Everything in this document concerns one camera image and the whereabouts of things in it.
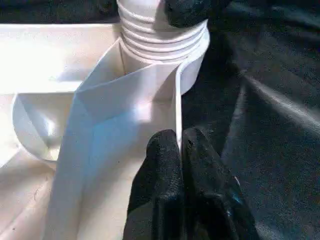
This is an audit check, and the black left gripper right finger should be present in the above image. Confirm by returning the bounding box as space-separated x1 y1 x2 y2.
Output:
182 127 260 240

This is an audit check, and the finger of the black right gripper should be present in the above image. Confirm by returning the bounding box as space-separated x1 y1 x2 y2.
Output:
165 0 231 29
97 0 118 13

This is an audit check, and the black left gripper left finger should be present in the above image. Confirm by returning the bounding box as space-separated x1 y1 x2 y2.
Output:
123 129 186 240

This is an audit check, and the white plastic table leg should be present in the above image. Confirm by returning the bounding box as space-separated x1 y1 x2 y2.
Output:
116 0 210 62

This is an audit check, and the black plastic mat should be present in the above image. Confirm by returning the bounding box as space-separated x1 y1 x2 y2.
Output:
0 0 320 240

